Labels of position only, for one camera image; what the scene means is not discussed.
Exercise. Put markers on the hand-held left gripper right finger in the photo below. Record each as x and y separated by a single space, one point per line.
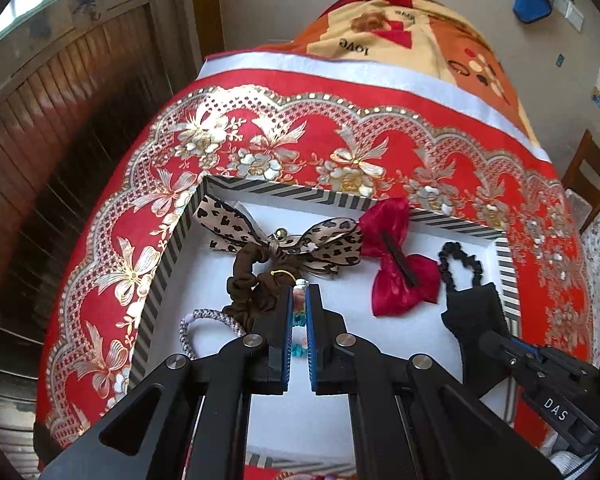
311 330

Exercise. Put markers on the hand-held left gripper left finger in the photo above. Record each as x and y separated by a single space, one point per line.
287 320

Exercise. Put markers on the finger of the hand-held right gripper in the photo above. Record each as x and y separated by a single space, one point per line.
517 372
522 346

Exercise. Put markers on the striped shallow cardboard box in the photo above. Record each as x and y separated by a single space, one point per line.
405 330

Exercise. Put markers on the thin yellow hair elastic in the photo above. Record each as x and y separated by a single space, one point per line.
285 273

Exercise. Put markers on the brown scrunchie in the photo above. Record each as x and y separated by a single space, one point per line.
242 280

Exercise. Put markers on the red satin hair bow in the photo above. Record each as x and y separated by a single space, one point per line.
395 290

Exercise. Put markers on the black scrunchie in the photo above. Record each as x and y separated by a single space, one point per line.
445 260

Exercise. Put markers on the leopard print ribbon bow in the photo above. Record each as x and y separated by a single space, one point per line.
224 222

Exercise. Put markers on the red floral tablecloth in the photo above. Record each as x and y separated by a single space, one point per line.
300 125

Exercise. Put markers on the wooden chair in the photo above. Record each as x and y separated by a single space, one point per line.
587 147

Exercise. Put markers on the orange printed blanket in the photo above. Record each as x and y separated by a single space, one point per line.
430 55

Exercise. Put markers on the wooden slatted door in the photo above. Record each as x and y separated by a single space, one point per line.
79 85

